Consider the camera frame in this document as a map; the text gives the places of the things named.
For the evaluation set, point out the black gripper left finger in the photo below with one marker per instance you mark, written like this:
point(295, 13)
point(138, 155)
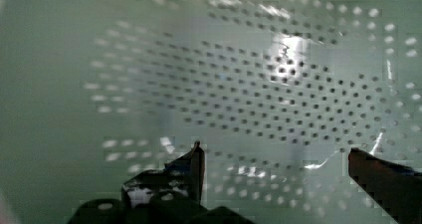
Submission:
point(183, 175)

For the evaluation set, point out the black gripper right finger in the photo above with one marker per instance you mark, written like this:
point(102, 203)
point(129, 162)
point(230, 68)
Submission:
point(396, 188)

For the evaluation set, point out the green plastic strainer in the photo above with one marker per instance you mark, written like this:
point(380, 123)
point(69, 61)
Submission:
point(277, 92)

